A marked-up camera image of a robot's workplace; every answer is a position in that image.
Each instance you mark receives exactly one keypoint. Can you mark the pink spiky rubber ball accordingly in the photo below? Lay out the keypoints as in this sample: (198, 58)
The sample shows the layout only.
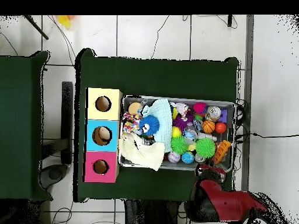
(199, 107)

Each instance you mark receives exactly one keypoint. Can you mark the wooden box with three holes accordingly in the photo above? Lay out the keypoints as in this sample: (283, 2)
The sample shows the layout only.
(102, 144)

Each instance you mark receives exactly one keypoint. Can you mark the crumpled polka dot paper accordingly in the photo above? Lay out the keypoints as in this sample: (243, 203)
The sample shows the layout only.
(130, 124)

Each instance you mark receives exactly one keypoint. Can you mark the mint green muslin cloth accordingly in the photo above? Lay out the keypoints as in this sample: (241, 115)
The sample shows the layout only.
(164, 121)

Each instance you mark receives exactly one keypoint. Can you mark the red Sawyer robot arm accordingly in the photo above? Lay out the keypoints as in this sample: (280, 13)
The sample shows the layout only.
(224, 203)

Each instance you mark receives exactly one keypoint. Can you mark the small orange basketball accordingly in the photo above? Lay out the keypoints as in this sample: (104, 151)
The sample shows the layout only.
(208, 126)

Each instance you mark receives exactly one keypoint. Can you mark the dark green side table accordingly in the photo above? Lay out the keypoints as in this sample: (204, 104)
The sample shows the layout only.
(18, 81)

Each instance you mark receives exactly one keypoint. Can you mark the dark green tablecloth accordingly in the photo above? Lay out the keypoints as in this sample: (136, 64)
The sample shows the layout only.
(163, 77)

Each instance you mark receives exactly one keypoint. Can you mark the orange toy building brick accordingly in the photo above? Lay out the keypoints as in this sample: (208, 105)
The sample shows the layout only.
(220, 151)

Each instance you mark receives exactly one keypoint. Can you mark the black rod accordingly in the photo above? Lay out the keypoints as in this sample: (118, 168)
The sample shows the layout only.
(37, 28)

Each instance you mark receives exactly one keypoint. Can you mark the small green spiky rubber ball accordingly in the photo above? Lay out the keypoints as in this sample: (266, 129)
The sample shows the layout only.
(179, 145)

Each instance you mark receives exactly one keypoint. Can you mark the smooth orange-red ball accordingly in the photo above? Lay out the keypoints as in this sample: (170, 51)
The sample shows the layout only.
(220, 127)

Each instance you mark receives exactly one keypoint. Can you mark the blue spiky ball with eyes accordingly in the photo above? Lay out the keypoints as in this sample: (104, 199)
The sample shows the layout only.
(149, 124)

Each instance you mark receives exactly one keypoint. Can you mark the cream muslin cloth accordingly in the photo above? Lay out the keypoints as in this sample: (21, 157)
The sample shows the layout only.
(144, 151)

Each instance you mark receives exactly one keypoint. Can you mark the yellow plastic toy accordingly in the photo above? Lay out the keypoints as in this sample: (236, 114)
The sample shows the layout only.
(63, 20)

